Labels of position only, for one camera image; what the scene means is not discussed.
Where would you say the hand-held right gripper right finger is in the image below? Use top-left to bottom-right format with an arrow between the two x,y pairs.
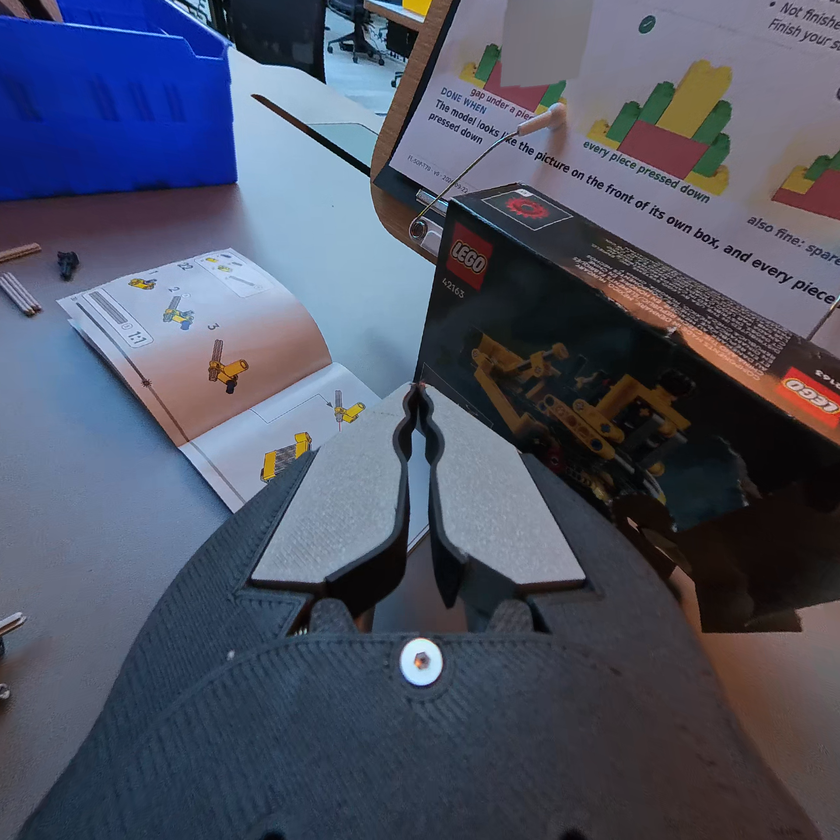
416,384 -> 588,611

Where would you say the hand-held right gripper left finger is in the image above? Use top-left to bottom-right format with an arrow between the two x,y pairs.
249,382 -> 414,621

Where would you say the open lego instruction booklet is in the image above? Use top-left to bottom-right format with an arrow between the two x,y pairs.
58,248 -> 427,552

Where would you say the black lego set box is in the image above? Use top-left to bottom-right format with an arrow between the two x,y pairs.
413,184 -> 840,634

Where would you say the grey lego axle bundle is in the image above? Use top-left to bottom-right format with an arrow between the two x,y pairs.
0,272 -> 43,317

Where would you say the wooden display board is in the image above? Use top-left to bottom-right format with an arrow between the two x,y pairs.
369,0 -> 840,263

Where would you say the blue plastic storage bin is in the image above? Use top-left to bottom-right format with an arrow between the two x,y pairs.
0,0 -> 238,202

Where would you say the dark chair back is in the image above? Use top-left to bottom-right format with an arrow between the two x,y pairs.
226,0 -> 328,84

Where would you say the black office chair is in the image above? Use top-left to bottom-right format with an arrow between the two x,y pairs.
327,0 -> 389,64

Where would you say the printed white instruction sheet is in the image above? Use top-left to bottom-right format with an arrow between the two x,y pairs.
388,0 -> 840,329

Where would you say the wire sheet holder clip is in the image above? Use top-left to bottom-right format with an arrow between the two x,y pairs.
409,101 -> 568,241
806,289 -> 840,342

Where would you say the grey desk cable flap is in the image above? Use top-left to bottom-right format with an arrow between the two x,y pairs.
307,121 -> 382,174

